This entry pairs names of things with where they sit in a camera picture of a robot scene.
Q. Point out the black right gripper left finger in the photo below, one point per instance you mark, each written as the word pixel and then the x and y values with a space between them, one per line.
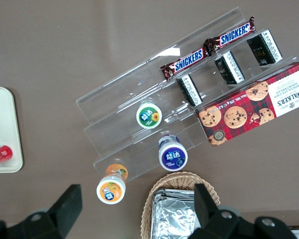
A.
pixel 64 211

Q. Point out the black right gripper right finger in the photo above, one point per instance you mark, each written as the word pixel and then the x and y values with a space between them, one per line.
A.
pixel 209 214

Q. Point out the light wicker basket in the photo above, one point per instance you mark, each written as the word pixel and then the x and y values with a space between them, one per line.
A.
pixel 164 181

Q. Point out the cream plastic tray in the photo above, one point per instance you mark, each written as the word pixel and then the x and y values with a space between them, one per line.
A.
pixel 2 119

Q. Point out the silver foil pack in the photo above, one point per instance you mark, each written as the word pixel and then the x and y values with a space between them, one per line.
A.
pixel 169 219

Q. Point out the orange gum bottle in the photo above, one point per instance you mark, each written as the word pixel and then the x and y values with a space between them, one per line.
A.
pixel 110 190

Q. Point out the blue gum bottle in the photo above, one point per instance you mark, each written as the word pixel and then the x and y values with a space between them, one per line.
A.
pixel 173 156

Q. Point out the red gum bottle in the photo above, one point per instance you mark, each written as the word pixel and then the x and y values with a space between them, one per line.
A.
pixel 2 154

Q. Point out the red Walkers cookie box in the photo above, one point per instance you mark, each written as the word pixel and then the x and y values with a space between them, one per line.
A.
pixel 239 117

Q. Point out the green gum bottle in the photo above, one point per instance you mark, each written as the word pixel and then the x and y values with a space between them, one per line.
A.
pixel 149 115

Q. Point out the clear acrylic stepped stand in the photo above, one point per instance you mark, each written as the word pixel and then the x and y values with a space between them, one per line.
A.
pixel 119 104

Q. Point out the small black white box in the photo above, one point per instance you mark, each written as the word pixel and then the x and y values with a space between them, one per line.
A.
pixel 189 90
pixel 264 47
pixel 229 67

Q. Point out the Snickers chocolate bar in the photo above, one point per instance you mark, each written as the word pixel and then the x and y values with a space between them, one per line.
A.
pixel 234 33
pixel 189 61

